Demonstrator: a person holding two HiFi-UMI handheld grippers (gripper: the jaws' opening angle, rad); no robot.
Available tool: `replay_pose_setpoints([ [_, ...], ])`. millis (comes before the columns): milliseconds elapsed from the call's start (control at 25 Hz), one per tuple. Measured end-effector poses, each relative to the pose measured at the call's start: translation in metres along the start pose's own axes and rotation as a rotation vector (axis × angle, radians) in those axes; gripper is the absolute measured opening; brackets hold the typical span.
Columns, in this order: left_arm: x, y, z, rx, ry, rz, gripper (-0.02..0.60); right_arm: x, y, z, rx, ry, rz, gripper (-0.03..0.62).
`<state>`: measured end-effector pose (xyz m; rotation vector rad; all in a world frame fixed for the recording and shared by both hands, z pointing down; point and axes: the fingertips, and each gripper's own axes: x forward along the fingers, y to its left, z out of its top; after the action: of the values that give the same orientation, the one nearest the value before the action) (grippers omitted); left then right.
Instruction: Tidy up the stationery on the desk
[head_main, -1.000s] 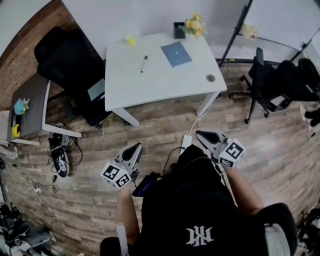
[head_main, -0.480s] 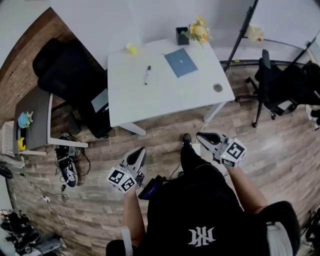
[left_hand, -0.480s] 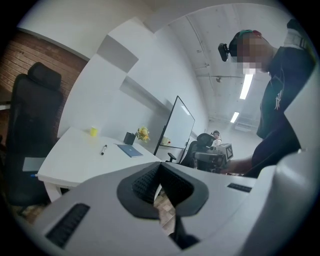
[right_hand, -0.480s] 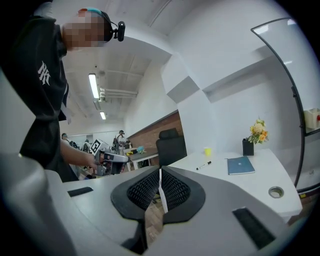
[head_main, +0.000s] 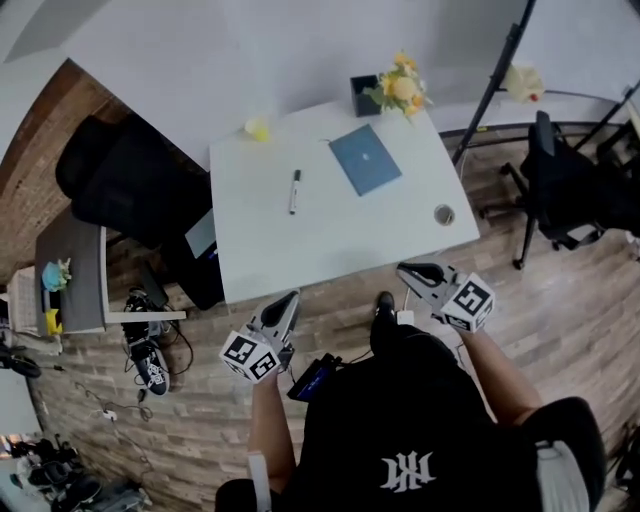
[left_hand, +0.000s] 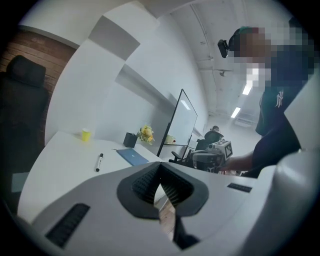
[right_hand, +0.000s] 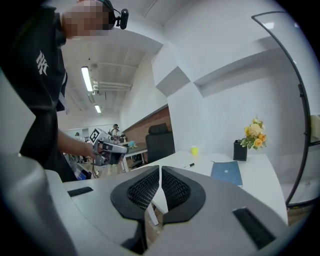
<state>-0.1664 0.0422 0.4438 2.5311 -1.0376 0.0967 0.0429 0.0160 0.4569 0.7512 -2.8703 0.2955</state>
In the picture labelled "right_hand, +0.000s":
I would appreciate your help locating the yellow paper cup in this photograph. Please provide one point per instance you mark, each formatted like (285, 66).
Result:
(195, 150)

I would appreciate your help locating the white desk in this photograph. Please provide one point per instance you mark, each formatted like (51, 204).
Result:
(255, 172)

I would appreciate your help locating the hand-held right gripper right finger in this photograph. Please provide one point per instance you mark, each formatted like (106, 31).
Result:
(220, 200)

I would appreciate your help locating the grey side desk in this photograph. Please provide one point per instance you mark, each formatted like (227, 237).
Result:
(136, 150)

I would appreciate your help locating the person's head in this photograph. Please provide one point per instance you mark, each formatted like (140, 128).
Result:
(85, 20)

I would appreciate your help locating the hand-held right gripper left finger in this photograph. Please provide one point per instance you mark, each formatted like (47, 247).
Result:
(100, 200)

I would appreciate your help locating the blue plush toy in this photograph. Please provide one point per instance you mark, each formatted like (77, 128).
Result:
(132, 144)

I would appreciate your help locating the person's left forearm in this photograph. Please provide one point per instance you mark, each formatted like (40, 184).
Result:
(72, 143)

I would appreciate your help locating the long ceiling light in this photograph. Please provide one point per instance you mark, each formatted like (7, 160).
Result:
(87, 78)
(97, 109)

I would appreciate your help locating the person's black t-shirt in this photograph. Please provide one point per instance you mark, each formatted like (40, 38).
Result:
(35, 87)

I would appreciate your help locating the black white marker pen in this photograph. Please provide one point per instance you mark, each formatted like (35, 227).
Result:
(188, 165)

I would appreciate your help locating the yellow flower bouquet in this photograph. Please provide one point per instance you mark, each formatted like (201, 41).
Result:
(255, 136)

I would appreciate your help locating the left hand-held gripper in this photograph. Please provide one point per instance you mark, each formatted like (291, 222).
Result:
(96, 136)

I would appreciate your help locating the black head-mounted camera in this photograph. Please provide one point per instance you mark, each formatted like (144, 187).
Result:
(123, 18)

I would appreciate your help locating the black high-back office chair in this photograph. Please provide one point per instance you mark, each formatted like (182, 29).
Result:
(160, 142)

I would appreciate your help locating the blue notebook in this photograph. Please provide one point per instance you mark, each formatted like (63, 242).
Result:
(226, 173)

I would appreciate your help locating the black square pen holder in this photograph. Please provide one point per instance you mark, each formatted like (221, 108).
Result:
(240, 151)

